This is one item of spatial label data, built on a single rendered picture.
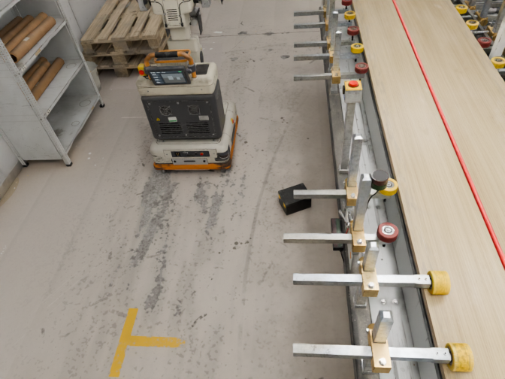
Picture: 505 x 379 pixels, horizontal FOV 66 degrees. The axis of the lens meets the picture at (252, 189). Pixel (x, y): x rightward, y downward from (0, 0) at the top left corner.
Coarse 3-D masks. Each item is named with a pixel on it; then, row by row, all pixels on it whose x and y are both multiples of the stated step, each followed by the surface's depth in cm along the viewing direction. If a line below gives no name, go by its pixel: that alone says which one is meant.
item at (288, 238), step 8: (288, 240) 163; (296, 240) 162; (304, 240) 162; (312, 240) 162; (320, 240) 161; (328, 240) 161; (336, 240) 160; (344, 240) 160; (368, 240) 159; (376, 240) 158
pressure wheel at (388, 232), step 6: (378, 228) 156; (384, 228) 156; (390, 228) 156; (396, 228) 156; (378, 234) 156; (384, 234) 154; (390, 234) 154; (396, 234) 154; (384, 240) 155; (390, 240) 154; (384, 246) 163
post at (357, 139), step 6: (354, 138) 158; (360, 138) 158; (354, 144) 160; (360, 144) 160; (354, 150) 162; (360, 150) 162; (354, 156) 165; (354, 162) 167; (354, 168) 170; (348, 174) 176; (354, 174) 172; (348, 180) 176; (354, 180) 175
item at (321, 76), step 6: (342, 72) 245; (348, 72) 245; (354, 72) 244; (294, 78) 248; (300, 78) 247; (306, 78) 247; (312, 78) 247; (318, 78) 246; (324, 78) 246; (330, 78) 246; (342, 78) 245; (348, 78) 245; (354, 78) 245; (360, 78) 245
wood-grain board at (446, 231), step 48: (384, 0) 302; (432, 0) 294; (384, 48) 252; (432, 48) 247; (480, 48) 242; (384, 96) 217; (480, 96) 210; (432, 144) 187; (480, 144) 185; (432, 192) 167; (480, 192) 165; (432, 240) 151; (480, 240) 149; (480, 288) 136; (480, 336) 125
